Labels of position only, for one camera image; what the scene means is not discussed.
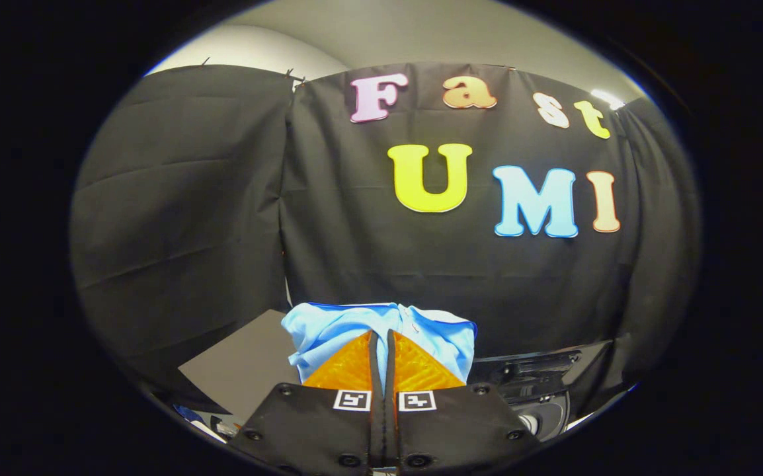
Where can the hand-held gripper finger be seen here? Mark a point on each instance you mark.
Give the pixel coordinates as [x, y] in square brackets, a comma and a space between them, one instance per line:
[390, 396]
[376, 396]

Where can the light blue polo shirt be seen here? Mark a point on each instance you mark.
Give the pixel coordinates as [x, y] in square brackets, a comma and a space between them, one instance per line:
[328, 330]

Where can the dark washing machine lid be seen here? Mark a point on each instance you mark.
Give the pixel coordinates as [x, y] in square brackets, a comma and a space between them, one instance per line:
[527, 370]

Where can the grey top-load washing machine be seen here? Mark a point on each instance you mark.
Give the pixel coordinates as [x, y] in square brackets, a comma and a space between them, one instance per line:
[547, 416]

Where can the dark grey cabinet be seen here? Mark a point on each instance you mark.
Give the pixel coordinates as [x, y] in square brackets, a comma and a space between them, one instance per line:
[242, 370]

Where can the black backdrop cloth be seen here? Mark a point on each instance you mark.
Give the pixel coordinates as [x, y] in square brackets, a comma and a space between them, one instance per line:
[223, 198]

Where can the small rectangular ceiling light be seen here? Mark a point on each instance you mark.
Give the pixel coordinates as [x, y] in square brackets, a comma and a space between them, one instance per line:
[607, 99]

